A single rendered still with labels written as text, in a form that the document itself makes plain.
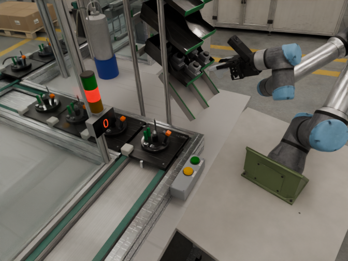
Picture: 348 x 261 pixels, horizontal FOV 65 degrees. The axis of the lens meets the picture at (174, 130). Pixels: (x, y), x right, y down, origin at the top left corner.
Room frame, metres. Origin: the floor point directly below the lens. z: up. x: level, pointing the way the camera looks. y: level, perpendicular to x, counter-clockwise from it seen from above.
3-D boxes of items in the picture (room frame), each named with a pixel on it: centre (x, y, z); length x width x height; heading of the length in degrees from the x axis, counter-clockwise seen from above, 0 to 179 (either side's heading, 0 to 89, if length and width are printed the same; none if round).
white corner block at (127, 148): (0.93, 0.23, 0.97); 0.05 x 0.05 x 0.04; 59
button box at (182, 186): (0.78, -0.05, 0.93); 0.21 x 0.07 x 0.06; 149
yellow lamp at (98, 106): (0.86, 0.29, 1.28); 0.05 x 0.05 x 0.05
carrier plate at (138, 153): (0.96, 0.09, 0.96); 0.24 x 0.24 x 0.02; 59
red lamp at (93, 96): (0.86, 0.29, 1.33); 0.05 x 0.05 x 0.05
